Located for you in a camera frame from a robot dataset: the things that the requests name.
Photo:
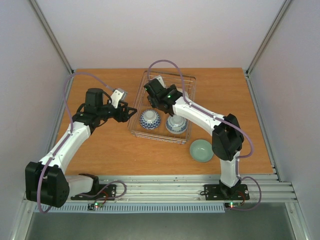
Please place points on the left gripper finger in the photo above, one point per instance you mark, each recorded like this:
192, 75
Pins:
122, 104
128, 112

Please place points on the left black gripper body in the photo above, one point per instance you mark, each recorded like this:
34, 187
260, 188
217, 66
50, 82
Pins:
119, 117

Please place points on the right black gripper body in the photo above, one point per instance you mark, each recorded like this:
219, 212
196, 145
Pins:
152, 88

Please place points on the red patterned bowl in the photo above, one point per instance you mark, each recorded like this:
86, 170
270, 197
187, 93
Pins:
150, 119

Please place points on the blue floral bowl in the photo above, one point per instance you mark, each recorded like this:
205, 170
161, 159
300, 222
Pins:
176, 124

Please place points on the yellow sun bowl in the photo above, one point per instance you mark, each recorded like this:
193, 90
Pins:
184, 92

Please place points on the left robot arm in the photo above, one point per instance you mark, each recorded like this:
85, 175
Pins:
45, 180

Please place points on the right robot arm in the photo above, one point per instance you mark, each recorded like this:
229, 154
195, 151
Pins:
227, 139

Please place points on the pale green bowl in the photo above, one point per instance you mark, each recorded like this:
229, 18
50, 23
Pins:
201, 150

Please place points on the left circuit board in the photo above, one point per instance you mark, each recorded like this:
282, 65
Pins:
94, 206

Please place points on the circuit board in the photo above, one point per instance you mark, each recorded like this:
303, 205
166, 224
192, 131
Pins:
232, 205
94, 206

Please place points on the right circuit board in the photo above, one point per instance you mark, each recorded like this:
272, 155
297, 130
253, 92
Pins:
232, 205

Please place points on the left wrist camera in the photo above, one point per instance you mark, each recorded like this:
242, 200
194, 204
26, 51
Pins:
117, 96

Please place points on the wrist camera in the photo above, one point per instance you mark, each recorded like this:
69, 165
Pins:
117, 96
161, 81

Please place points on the wire dish rack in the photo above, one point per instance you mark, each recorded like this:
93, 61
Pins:
141, 103

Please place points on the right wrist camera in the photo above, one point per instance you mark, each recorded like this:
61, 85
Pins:
161, 81

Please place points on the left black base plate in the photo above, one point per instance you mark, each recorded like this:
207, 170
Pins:
109, 191

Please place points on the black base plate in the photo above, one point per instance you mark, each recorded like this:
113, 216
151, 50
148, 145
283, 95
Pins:
213, 192
109, 191

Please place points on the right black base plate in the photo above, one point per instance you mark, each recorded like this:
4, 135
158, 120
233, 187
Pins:
213, 192

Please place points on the blue slotted cable duct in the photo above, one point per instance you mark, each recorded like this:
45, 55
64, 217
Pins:
140, 208

